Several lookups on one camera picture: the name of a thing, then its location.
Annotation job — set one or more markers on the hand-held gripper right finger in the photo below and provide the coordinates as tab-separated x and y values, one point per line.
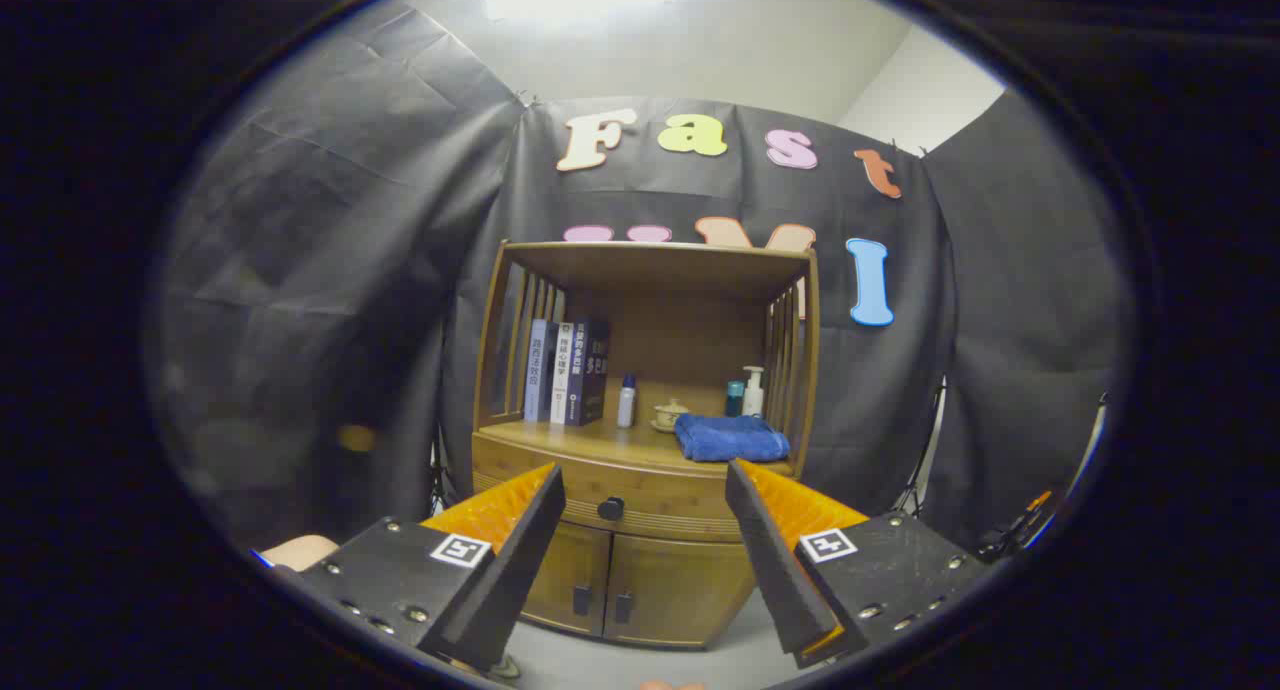
775	560

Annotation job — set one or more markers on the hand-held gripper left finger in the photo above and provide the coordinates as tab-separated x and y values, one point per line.
520	560

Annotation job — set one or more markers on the wooden drawer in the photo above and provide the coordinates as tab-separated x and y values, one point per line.
660	495

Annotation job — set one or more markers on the wooden cabinet door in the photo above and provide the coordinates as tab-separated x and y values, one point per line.
680	590
562	570

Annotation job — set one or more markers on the wooden countertop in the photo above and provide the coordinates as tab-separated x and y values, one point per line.
600	440

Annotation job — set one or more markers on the wooden cabinet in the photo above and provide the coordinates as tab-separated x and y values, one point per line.
650	270

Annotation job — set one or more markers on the blue towel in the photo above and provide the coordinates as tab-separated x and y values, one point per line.
730	438

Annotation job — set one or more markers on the white pump bottle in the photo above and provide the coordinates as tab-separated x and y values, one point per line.
754	398

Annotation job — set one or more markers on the teal bottle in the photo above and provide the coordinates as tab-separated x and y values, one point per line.
734	400

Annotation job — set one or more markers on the beige lidded tea cup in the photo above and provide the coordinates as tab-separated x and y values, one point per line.
669	416

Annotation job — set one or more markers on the white bottle with blue cap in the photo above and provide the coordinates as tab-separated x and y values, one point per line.
627	405

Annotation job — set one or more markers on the white book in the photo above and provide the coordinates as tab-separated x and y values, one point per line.
563	375

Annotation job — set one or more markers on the light blue book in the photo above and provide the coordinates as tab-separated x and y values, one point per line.
537	370

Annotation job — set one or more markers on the dark navy book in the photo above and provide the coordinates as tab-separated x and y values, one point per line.
592	370

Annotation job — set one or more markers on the black and orange tool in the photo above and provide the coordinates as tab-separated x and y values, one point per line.
1015	532

